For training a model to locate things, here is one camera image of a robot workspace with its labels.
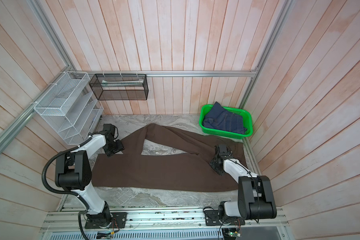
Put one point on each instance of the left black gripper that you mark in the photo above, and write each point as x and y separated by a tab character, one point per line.
120	147

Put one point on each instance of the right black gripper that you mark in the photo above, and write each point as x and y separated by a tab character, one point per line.
212	163

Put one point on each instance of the brown corduroy trousers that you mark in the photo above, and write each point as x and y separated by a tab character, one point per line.
189	171

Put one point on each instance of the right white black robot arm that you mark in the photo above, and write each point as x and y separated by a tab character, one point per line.
255	195

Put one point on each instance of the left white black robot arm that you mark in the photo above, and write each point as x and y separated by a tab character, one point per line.
74	175

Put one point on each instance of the blue denim jeans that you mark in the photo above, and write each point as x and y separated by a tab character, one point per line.
218	118

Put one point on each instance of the green plastic basket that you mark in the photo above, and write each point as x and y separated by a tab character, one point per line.
247	121

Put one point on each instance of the white wire mesh shelf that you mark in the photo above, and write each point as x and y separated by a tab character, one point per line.
70	112

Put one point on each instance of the black wire mesh basket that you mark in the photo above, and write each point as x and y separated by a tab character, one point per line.
120	87

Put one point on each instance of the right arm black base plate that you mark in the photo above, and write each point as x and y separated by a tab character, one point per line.
212	218

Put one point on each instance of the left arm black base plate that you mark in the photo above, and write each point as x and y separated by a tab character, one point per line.
115	220

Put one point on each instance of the horizontal aluminium wall rail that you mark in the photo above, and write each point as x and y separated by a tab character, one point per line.
202	74

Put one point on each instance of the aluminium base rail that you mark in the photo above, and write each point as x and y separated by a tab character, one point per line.
159	223

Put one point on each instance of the left aluminium frame rail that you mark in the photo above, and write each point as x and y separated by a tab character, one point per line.
10	133

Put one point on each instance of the aluminium frame rail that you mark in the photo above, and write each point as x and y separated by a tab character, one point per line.
10	133
271	41

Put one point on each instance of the right aluminium frame rail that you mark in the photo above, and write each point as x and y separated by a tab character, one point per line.
271	41

